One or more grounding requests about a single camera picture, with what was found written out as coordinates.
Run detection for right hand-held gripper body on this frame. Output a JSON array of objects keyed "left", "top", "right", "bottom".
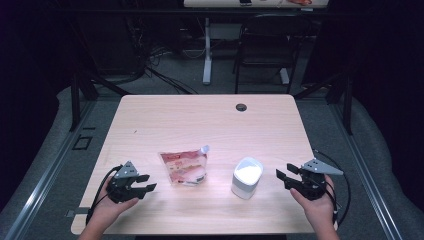
[{"left": 294, "top": 158, "right": 345, "bottom": 202}]

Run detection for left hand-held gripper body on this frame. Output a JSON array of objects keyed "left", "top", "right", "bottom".
[{"left": 106, "top": 160, "right": 141, "bottom": 204}]

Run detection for white lidded jar with handle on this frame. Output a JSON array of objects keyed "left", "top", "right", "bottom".
[{"left": 230, "top": 156, "right": 264, "bottom": 201}]

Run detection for red and white pouch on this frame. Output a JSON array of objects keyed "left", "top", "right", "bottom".
[{"left": 158, "top": 144, "right": 211, "bottom": 187}]

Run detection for person's left hand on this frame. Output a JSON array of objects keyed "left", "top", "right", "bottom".
[{"left": 87, "top": 186, "right": 140, "bottom": 232}]

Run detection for person's right hand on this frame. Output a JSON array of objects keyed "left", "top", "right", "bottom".
[{"left": 289, "top": 175, "right": 338, "bottom": 230}]

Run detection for black metal stand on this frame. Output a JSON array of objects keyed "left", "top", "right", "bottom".
[
  {"left": 293, "top": 73, "right": 354, "bottom": 136},
  {"left": 68, "top": 66, "right": 130, "bottom": 133}
]

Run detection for black curtain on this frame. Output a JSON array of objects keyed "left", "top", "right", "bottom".
[
  {"left": 316, "top": 0, "right": 424, "bottom": 214},
  {"left": 0, "top": 0, "right": 73, "bottom": 204}
]

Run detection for black folding chair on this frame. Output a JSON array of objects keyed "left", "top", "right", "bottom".
[{"left": 233, "top": 14, "right": 313, "bottom": 95}]

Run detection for grey box under desk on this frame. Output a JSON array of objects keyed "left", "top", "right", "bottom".
[{"left": 209, "top": 23, "right": 242, "bottom": 42}]

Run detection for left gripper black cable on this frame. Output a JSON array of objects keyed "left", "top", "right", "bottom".
[{"left": 85, "top": 164, "right": 125, "bottom": 227}]

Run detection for metal floor rail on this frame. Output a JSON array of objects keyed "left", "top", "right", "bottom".
[
  {"left": 3, "top": 99, "right": 98, "bottom": 240},
  {"left": 329, "top": 99, "right": 406, "bottom": 240}
]

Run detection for black floor cables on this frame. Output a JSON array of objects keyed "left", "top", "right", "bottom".
[{"left": 144, "top": 46, "right": 200, "bottom": 95}]

